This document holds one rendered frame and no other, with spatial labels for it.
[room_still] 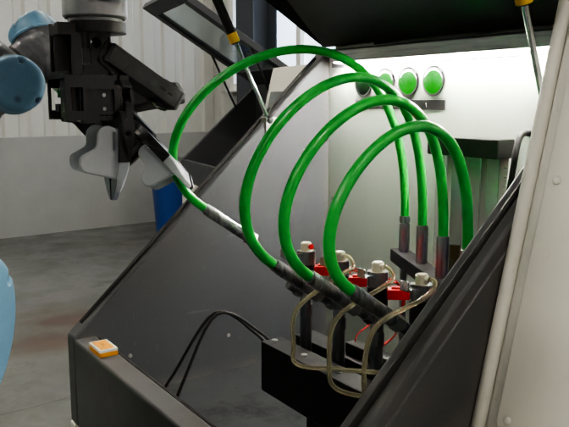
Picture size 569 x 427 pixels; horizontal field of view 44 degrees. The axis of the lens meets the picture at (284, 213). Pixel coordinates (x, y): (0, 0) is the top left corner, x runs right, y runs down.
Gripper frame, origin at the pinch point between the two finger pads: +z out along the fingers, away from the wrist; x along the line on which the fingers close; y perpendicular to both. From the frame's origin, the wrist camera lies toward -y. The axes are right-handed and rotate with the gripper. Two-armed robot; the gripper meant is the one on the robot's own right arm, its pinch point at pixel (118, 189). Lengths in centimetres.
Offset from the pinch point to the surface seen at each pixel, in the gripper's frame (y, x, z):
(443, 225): -40.4, 16.4, 6.2
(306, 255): -28.3, 1.1, 11.7
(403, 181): -48.2, 0.2, 2.0
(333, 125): -20.8, 16.5, -7.9
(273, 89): -205, -277, -18
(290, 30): -389, -526, -83
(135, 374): -5.5, -10.5, 28.8
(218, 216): -20.2, -11.2, 6.7
